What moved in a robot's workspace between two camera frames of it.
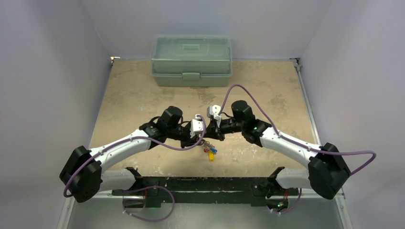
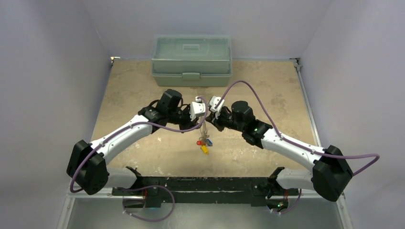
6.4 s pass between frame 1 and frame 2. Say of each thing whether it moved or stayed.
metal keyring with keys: moved
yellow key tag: moved
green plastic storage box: stayed
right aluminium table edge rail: stayed
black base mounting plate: stayed
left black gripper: moved
